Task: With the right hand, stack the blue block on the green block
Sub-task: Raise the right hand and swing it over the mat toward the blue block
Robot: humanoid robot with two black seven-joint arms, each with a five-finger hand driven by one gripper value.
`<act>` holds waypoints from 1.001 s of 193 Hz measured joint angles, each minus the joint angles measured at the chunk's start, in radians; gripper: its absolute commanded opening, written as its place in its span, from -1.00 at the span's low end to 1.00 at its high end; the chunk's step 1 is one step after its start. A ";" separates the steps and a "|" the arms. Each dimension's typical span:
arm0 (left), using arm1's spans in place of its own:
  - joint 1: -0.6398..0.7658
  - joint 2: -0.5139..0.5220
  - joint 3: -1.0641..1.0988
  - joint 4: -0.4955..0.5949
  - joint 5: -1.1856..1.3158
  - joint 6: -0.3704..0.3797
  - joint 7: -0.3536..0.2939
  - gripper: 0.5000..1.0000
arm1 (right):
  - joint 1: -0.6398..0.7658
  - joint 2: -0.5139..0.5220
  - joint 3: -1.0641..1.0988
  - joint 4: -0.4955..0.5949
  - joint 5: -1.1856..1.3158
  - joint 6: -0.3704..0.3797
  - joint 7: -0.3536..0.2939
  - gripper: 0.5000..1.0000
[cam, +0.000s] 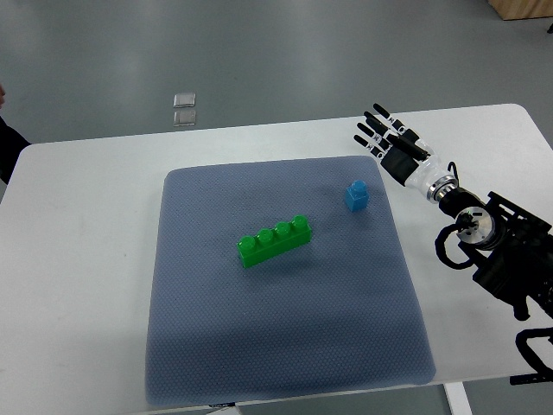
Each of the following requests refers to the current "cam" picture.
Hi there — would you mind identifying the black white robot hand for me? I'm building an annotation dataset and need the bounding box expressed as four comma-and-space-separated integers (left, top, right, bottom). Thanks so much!
353, 103, 459, 203

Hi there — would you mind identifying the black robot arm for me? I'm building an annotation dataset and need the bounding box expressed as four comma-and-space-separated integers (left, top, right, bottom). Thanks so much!
432, 162, 552, 322

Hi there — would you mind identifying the blue-grey textured mat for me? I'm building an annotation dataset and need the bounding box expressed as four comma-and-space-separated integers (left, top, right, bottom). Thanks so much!
145, 156, 435, 405

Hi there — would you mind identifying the upper metal floor plate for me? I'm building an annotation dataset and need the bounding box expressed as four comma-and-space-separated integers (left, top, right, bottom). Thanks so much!
173, 93, 196, 108

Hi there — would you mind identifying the blue toy block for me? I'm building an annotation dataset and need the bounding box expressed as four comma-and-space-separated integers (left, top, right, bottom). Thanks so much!
345, 180, 370, 212

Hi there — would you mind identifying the black table control panel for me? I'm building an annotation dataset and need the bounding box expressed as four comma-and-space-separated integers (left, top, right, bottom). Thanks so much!
509, 373, 552, 386

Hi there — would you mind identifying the wooden box corner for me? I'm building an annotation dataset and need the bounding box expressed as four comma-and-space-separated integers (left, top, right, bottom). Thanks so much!
487, 0, 552, 21

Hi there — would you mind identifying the white table leg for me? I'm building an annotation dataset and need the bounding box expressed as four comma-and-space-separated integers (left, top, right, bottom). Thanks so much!
443, 382, 473, 415

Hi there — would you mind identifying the green four-stud toy block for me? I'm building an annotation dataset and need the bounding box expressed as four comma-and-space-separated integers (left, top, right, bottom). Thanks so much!
237, 214, 312, 268

